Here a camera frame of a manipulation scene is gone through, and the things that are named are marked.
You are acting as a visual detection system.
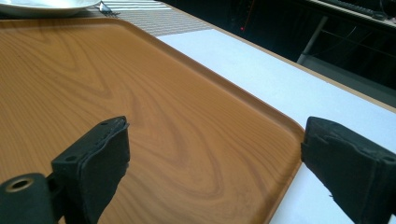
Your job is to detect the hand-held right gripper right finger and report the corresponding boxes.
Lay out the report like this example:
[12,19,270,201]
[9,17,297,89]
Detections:
[300,116,396,224]

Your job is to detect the striped placemat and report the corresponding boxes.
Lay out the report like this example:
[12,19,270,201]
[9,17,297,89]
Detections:
[78,0,214,37]

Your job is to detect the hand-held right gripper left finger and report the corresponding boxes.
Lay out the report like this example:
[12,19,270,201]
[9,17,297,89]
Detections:
[50,116,131,224]

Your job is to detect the metal stand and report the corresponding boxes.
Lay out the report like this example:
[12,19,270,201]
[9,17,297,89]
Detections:
[297,15,396,108]

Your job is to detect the metal fork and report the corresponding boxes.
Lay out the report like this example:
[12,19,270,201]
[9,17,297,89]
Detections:
[97,1,120,17]

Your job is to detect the dark keyboard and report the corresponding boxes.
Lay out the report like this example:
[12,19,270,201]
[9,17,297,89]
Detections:
[317,0,389,21]

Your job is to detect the white plate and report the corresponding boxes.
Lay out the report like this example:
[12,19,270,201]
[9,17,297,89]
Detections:
[0,0,102,18]

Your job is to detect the wood-grain serving tray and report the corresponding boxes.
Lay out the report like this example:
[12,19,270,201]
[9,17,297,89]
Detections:
[0,17,305,224]

